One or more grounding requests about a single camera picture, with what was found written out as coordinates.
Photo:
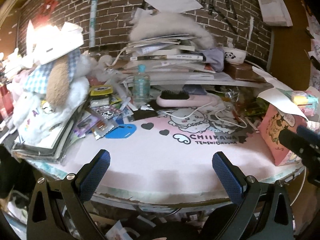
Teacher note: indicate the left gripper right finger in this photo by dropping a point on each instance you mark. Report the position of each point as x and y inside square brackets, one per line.
[262, 211]

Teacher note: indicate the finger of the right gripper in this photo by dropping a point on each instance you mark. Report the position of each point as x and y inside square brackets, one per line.
[309, 135]

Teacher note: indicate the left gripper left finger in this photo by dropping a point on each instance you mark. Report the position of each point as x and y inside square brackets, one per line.
[45, 219]

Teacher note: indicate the colourful tissue pack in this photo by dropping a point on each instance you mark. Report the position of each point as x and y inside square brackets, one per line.
[306, 102]

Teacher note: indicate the pink cartoon paper bag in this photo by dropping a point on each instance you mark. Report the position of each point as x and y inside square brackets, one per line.
[282, 118]

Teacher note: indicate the binder under plush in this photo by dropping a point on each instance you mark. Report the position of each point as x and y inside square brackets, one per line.
[53, 147]

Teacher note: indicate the brown box under bowl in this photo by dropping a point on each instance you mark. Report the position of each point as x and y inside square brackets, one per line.
[242, 72]

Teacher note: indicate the blue flat tag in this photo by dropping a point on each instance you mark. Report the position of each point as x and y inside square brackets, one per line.
[123, 131]

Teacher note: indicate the pile of sticker packets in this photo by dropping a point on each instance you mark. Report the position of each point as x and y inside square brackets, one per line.
[106, 111]

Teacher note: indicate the pink desk mat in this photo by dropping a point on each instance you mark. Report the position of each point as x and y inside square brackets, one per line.
[168, 160]

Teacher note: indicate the panda ceramic bowl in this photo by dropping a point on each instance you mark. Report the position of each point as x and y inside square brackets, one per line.
[234, 56]

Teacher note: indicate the purple cloth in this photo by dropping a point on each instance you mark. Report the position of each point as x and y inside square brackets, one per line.
[215, 57]

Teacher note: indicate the teal water bottle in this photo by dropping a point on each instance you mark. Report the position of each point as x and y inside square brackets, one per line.
[141, 87]

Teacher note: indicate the pink hair brush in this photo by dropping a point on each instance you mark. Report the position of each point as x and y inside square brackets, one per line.
[168, 99]

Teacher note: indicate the stack of books and papers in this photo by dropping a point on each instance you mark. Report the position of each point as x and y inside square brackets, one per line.
[178, 69]

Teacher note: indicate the white fluffy fur item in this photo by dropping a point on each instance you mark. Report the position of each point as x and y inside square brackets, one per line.
[169, 23]

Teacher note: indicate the white paper bag on wall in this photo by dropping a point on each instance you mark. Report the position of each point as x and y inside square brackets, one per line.
[275, 13]

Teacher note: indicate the red wall decoration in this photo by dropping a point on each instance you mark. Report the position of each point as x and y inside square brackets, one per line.
[46, 9]

